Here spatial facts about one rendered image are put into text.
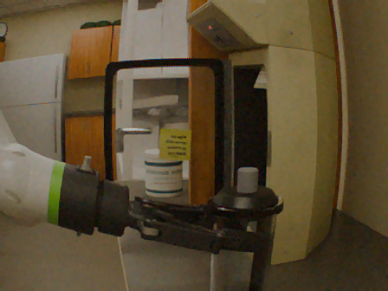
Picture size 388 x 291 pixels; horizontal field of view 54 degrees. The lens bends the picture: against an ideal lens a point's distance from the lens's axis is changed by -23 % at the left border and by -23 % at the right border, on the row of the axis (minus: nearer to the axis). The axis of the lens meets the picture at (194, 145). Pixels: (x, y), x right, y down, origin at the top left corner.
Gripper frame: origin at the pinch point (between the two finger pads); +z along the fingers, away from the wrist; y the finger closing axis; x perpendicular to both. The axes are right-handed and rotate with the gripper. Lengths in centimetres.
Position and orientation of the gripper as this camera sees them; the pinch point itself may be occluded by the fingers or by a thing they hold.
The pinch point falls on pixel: (241, 232)
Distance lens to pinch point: 66.3
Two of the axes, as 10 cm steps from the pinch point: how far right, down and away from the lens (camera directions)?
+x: -2.3, 9.7, 0.9
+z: 9.5, 2.0, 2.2
